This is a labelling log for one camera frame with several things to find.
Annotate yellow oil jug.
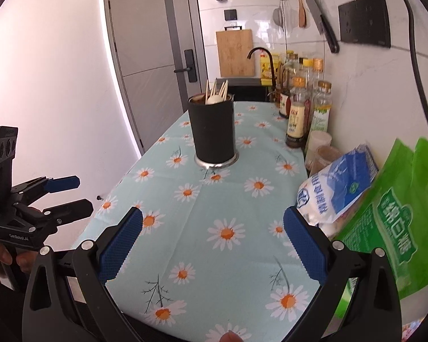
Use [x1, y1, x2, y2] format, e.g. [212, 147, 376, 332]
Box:
[260, 53, 280, 81]

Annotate steel cleaver black handle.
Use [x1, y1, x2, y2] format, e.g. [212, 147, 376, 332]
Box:
[304, 0, 340, 54]

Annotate black door lock handle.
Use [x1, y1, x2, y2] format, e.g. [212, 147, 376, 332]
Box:
[173, 49, 197, 83]

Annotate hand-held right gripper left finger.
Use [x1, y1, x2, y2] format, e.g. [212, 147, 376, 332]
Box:
[23, 207, 143, 342]

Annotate row of condiment bottles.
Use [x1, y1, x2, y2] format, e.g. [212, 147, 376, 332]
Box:
[271, 50, 333, 148]

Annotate daisy print tablecloth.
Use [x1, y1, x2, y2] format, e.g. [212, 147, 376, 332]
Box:
[71, 100, 343, 342]

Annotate bunch of wooden chopsticks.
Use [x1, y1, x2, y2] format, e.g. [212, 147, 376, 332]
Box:
[205, 79, 231, 102]

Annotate dark kitchen sink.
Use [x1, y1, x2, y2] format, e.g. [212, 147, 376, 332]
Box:
[214, 77, 272, 102]

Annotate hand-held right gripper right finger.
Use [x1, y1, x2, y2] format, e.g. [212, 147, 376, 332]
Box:
[283, 207, 402, 342]

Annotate brown spice jar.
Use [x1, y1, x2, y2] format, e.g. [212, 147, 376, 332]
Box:
[308, 145, 343, 175]

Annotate thick black cable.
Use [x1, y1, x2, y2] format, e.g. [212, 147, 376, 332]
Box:
[392, 0, 428, 139]

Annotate black cylindrical utensil holder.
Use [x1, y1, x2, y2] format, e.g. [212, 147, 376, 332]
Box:
[188, 93, 239, 169]

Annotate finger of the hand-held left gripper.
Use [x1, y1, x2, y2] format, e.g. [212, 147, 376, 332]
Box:
[21, 199, 93, 223]
[11, 176, 81, 205]

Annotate white blue salt bag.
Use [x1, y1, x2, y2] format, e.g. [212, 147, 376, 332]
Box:
[295, 144, 379, 237]

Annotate black curved faucet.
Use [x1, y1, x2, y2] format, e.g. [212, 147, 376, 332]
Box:
[247, 47, 275, 97]

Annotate black wall socket panel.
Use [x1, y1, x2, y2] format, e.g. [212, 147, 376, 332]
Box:
[338, 0, 392, 48]

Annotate green sugar bag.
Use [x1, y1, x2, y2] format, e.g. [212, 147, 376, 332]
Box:
[333, 137, 428, 300]

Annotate grey door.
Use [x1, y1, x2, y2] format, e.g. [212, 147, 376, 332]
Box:
[103, 0, 209, 155]

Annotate wooden cutting board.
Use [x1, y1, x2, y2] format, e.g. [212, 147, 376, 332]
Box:
[216, 26, 255, 78]

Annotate colourful snack packets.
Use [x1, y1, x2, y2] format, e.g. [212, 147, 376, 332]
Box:
[401, 322, 425, 342]

